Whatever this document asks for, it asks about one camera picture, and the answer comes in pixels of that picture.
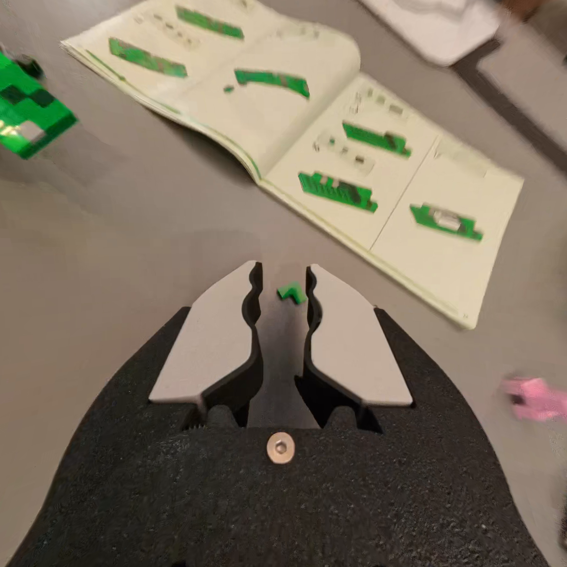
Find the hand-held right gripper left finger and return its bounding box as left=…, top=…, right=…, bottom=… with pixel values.
left=148, top=260, right=265, bottom=428

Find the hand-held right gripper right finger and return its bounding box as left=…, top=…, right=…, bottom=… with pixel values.
left=294, top=264, right=414, bottom=433

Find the green corner-shaped tile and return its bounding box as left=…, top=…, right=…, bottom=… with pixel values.
left=276, top=282, right=307, bottom=306

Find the green studded plate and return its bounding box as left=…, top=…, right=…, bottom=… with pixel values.
left=0, top=50, right=80, bottom=161

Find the pink pig figure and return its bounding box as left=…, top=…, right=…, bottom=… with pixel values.
left=500, top=376, right=567, bottom=422

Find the building instruction booklet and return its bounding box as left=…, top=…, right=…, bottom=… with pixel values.
left=60, top=0, right=525, bottom=331

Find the dark green brick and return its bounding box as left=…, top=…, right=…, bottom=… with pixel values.
left=18, top=54, right=46, bottom=80

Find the white stand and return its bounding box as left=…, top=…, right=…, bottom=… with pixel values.
left=358, top=0, right=502, bottom=68

